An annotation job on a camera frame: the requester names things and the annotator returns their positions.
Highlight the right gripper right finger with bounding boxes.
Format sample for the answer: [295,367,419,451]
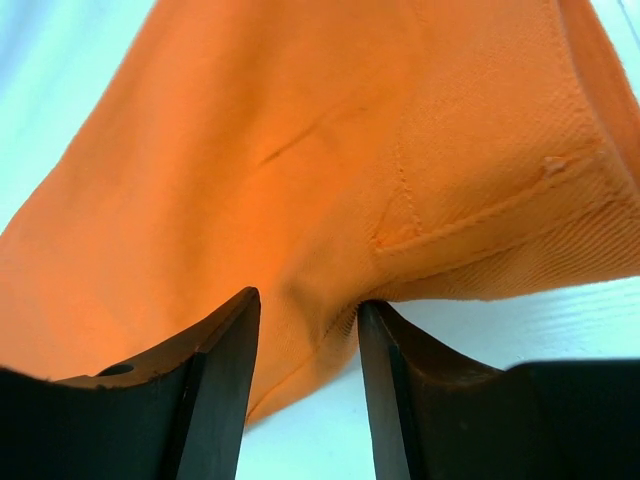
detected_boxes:
[358,301,639,479]

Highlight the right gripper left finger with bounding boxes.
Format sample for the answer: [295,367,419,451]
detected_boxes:
[1,287,261,479]

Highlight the orange trousers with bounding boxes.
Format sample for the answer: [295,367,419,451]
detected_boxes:
[1,1,639,423]

